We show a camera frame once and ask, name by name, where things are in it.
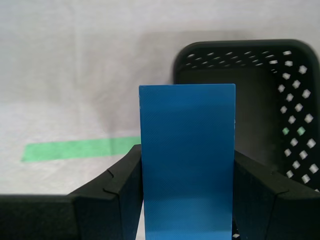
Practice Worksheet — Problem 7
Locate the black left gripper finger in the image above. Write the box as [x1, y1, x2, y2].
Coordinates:
[231, 149, 320, 240]
[0, 143, 145, 240]

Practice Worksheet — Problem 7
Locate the blue rectangular block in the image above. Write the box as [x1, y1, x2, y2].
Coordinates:
[138, 83, 237, 240]

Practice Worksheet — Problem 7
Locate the black perforated plastic basket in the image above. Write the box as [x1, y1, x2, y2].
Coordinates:
[171, 38, 320, 240]

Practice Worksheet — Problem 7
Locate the long green tape strip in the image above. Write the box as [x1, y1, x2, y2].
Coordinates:
[21, 126, 306, 163]

